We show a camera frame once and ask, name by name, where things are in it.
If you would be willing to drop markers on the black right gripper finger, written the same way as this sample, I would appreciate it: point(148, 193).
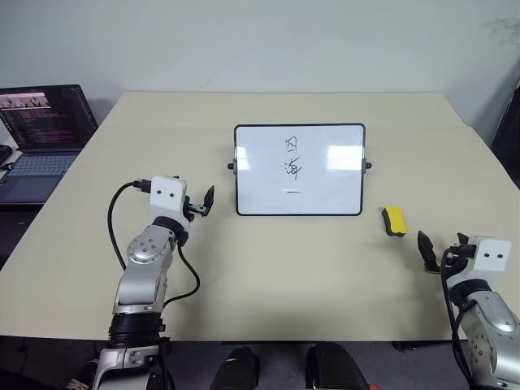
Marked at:
point(426, 248)
point(462, 238)

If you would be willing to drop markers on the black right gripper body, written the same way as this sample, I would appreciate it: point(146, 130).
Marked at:
point(454, 266)

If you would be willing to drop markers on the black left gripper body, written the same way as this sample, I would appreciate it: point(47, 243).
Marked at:
point(194, 209)

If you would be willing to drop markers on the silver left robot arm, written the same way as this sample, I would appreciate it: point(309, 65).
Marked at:
point(140, 260)

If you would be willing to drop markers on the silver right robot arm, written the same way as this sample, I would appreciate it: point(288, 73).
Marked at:
point(489, 325)

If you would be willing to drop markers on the yellow and black eraser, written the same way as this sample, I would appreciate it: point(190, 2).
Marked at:
point(395, 219)

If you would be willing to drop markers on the small black-framed whiteboard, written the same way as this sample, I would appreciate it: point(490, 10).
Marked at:
point(298, 168)

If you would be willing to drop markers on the open grey laptop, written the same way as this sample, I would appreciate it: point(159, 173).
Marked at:
point(36, 138)

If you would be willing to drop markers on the dark rounded shape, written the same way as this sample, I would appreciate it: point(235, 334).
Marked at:
point(333, 365)
point(237, 367)

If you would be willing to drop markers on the dark side desk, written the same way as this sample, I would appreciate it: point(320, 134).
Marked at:
point(18, 227)

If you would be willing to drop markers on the black object beside laptop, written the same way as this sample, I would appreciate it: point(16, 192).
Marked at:
point(5, 153)

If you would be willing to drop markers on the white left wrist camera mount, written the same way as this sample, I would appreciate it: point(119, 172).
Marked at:
point(166, 199)

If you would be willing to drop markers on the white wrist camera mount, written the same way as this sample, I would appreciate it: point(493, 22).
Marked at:
point(166, 199)
point(489, 256)

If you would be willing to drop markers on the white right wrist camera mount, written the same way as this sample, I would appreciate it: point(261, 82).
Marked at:
point(489, 256)

